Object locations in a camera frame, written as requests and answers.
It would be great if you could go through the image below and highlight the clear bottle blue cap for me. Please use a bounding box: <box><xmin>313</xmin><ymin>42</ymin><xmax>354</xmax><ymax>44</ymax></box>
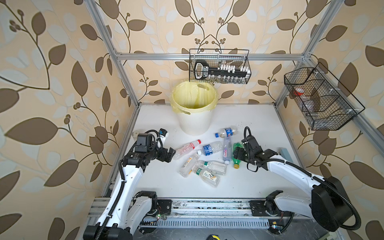
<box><xmin>215</xmin><ymin>127</ymin><xmax>238</xmax><ymax>138</ymax></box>

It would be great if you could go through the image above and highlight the red cap item in basket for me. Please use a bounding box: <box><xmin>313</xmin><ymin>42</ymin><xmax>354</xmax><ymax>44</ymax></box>
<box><xmin>293</xmin><ymin>88</ymin><xmax>305</xmax><ymax>97</ymax></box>

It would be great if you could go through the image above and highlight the clear bottle blue label middle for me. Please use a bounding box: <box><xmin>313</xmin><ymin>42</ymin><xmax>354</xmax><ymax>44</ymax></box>
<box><xmin>197</xmin><ymin>141</ymin><xmax>223</xmax><ymax>156</ymax></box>

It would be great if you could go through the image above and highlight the black wire basket back wall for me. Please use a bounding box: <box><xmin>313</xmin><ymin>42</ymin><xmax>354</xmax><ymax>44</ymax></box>
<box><xmin>189</xmin><ymin>48</ymin><xmax>252</xmax><ymax>85</ymax></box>

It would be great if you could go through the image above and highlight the clear bottle green white label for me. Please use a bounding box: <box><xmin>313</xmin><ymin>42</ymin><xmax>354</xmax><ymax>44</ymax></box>
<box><xmin>192</xmin><ymin>167</ymin><xmax>220</xmax><ymax>187</ymax></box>

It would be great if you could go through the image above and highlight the metal base rail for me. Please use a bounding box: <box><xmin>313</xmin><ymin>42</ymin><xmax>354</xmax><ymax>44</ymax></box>
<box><xmin>107</xmin><ymin>197</ymin><xmax>291</xmax><ymax>229</ymax></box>

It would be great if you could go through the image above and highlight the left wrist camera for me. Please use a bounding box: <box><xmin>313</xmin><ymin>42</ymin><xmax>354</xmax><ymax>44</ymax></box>
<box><xmin>159</xmin><ymin>128</ymin><xmax>169</xmax><ymax>145</ymax></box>

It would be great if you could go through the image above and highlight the light blue grey case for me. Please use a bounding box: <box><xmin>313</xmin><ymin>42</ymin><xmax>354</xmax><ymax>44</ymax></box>
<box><xmin>279</xmin><ymin>148</ymin><xmax>293</xmax><ymax>163</ymax></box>

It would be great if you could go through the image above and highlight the clear bottle green neck band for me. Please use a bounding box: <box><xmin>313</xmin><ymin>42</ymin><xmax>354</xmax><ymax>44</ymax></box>
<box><xmin>197</xmin><ymin>160</ymin><xmax>227</xmax><ymax>176</ymax></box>

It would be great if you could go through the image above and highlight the clear bottle yellow label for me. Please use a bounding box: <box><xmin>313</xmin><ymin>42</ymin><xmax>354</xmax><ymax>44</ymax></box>
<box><xmin>178</xmin><ymin>154</ymin><xmax>200</xmax><ymax>178</ymax></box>

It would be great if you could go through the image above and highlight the black white tool in basket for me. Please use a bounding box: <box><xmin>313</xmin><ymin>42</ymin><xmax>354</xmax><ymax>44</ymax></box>
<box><xmin>193</xmin><ymin>60</ymin><xmax>251</xmax><ymax>80</ymax></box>

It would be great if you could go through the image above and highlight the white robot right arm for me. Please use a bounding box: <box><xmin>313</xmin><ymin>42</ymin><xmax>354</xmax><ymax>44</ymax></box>
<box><xmin>233</xmin><ymin>135</ymin><xmax>362</xmax><ymax>232</ymax></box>

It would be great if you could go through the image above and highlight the clear bottle red label red cap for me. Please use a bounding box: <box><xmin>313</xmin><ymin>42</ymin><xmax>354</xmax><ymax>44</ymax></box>
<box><xmin>173</xmin><ymin>140</ymin><xmax>201</xmax><ymax>160</ymax></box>

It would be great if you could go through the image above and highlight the black wire basket right wall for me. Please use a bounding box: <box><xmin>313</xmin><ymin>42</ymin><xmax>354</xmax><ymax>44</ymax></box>
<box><xmin>284</xmin><ymin>63</ymin><xmax>366</xmax><ymax>131</ymax></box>

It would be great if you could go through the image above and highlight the white ribbed trash bin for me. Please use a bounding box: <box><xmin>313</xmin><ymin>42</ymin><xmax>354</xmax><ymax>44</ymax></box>
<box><xmin>176</xmin><ymin>110</ymin><xmax>213</xmax><ymax>136</ymax></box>

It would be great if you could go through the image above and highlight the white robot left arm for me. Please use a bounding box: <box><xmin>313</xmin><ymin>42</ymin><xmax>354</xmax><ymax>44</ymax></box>
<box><xmin>83</xmin><ymin>129</ymin><xmax>176</xmax><ymax>240</ymax></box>

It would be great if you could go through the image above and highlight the black wire basket wall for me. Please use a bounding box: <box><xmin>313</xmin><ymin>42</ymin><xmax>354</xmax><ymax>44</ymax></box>
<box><xmin>189</xmin><ymin>48</ymin><xmax>252</xmax><ymax>85</ymax></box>
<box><xmin>284</xmin><ymin>63</ymin><xmax>366</xmax><ymax>131</ymax></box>

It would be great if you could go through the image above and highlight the clear bottle purple label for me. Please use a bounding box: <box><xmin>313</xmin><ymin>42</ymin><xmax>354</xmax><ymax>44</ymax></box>
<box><xmin>223</xmin><ymin>137</ymin><xmax>233</xmax><ymax>165</ymax></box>

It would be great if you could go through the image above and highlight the yellow plastic bin liner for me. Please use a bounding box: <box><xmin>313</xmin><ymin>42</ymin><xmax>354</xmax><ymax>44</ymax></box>
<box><xmin>170</xmin><ymin>81</ymin><xmax>219</xmax><ymax>115</ymax></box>

